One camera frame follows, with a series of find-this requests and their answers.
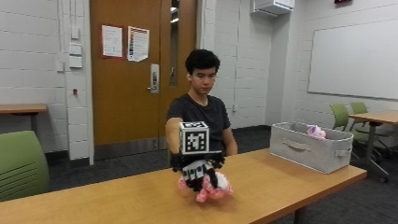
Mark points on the whiteboard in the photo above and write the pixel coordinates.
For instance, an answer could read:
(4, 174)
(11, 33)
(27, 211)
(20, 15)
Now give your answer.
(354, 60)

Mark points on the wooden door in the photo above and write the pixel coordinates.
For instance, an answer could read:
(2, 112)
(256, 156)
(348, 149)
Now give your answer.
(132, 71)

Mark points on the colourful paper notice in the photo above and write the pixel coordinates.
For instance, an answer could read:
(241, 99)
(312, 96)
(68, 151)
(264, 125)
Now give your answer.
(137, 43)

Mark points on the wooden side table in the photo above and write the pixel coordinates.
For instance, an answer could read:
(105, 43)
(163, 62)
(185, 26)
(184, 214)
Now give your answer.
(374, 117)
(22, 109)

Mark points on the white wall switch box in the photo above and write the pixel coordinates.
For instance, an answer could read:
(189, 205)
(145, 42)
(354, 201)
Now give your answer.
(75, 55)

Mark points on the red exit sign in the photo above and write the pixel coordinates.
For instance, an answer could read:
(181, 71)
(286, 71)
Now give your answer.
(342, 1)

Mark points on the grey fabric storage bin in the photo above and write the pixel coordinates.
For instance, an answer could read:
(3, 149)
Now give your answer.
(309, 146)

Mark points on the pink and white soft toy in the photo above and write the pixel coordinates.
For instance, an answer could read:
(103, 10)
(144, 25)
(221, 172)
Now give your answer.
(212, 189)

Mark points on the green chair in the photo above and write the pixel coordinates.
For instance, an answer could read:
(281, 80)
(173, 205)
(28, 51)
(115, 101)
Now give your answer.
(341, 116)
(358, 108)
(22, 165)

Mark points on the white marker cube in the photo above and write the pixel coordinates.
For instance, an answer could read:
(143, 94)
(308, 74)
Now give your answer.
(193, 138)

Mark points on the white wall unit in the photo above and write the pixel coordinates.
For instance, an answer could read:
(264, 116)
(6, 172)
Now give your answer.
(272, 6)

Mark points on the person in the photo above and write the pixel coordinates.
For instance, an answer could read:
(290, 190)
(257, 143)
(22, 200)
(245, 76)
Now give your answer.
(201, 102)

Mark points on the white paper notice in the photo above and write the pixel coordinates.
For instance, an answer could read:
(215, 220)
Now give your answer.
(112, 41)

